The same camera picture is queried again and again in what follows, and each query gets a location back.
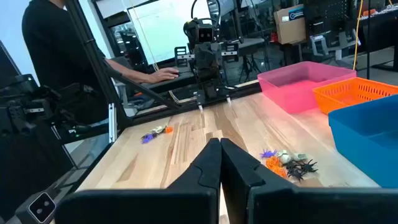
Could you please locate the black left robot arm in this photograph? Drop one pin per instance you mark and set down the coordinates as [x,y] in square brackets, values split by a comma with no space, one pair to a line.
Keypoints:
[210,88]

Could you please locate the grey desk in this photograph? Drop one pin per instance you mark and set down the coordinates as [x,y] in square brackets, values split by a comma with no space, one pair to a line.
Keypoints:
[174,84]

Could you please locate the silver frame bracket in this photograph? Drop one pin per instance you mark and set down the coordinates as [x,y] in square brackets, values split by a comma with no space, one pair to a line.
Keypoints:
[112,124]

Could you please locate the blue plastic bin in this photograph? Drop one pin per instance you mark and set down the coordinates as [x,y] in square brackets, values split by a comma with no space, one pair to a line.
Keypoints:
[357,149]

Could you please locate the orange plastic pumpkin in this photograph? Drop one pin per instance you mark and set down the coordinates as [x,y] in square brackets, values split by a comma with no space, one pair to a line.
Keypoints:
[273,162]
[168,129]
[280,172]

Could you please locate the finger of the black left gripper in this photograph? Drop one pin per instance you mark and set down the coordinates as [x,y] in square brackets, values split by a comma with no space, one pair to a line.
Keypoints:
[215,62]
[201,62]

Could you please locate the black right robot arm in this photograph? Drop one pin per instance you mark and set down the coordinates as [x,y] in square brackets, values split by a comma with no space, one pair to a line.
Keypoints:
[18,118]

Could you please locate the orange plastic basket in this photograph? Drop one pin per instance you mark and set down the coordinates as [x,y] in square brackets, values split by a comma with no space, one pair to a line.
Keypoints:
[329,102]

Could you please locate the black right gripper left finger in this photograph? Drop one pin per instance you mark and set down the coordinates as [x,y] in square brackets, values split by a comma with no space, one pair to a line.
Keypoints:
[199,202]

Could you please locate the brown cardboard box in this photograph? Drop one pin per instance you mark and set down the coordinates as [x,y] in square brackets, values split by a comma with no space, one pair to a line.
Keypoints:
[290,29]

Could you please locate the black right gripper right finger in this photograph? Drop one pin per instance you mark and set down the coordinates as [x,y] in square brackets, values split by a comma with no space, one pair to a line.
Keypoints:
[267,205]

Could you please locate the person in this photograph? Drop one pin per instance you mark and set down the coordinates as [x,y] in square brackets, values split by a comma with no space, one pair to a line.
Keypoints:
[53,46]

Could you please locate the white computer monitor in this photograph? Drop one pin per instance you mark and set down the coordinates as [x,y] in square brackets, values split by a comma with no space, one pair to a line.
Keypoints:
[168,31]

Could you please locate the grey table-level camera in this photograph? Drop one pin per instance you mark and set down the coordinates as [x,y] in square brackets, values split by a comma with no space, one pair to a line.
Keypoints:
[42,207]

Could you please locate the pink plastic bin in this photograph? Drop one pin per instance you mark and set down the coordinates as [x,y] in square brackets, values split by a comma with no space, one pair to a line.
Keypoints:
[289,96]

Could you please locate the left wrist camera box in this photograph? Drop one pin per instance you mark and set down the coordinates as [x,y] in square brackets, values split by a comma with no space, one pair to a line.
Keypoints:
[206,35]

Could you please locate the black pegboard panel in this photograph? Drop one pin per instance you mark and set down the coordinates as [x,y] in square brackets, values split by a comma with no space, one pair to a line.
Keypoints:
[329,15]

